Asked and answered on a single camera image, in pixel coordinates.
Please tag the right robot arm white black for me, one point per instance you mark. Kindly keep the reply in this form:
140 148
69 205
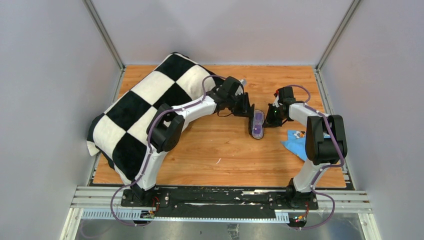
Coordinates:
325 140

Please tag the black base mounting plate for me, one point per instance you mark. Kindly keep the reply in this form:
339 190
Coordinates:
217 202

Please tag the black glasses case beige lining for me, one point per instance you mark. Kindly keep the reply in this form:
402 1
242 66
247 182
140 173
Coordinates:
250 121

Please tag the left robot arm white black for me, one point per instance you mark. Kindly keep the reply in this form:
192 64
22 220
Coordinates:
166 127

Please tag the blue patterned cloth bag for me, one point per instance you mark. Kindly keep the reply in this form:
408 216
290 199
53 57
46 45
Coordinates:
296 143

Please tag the black white checkered pillow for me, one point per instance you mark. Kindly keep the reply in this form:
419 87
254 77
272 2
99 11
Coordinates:
120 132

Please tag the pink transparent sunglasses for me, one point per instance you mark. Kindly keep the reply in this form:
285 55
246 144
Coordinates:
257 129

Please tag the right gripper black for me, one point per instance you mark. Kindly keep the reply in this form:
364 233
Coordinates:
269 121

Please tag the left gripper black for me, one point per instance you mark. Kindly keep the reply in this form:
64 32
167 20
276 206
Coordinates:
245 109

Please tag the aluminium frame rail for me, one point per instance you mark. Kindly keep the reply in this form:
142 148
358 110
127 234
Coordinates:
103 203

